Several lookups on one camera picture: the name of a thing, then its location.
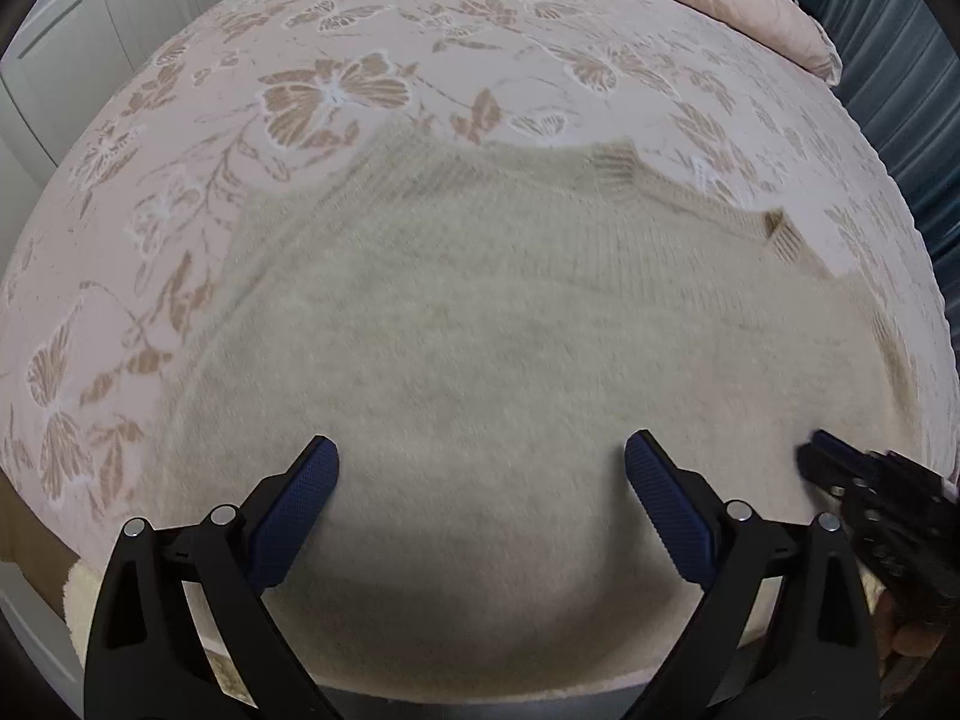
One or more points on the blue-grey curtain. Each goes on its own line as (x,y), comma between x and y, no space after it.
(900,85)

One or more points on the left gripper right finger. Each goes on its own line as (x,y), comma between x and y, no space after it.
(818,659)

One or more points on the person's right hand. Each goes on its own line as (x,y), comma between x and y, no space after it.
(895,633)

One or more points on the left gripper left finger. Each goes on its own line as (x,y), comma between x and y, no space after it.
(144,657)

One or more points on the white wardrobe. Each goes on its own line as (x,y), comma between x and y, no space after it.
(64,61)

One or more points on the pink butterfly bed sheet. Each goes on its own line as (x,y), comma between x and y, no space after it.
(120,255)

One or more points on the beige knit heart sweater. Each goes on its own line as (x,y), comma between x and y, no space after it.
(479,330)

